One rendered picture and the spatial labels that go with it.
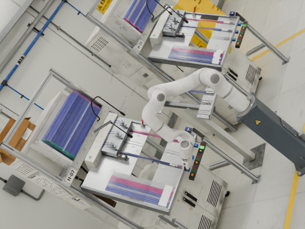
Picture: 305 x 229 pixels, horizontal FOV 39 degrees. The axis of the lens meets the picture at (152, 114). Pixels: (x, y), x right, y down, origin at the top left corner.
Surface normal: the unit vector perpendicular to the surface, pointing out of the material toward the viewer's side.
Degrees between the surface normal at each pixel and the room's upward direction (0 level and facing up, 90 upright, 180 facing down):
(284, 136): 90
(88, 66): 90
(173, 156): 47
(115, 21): 90
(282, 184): 0
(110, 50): 90
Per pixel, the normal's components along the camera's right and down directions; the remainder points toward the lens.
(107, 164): -0.12, -0.61
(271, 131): -0.07, 0.56
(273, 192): -0.77, -0.56
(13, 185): 0.54, -0.31
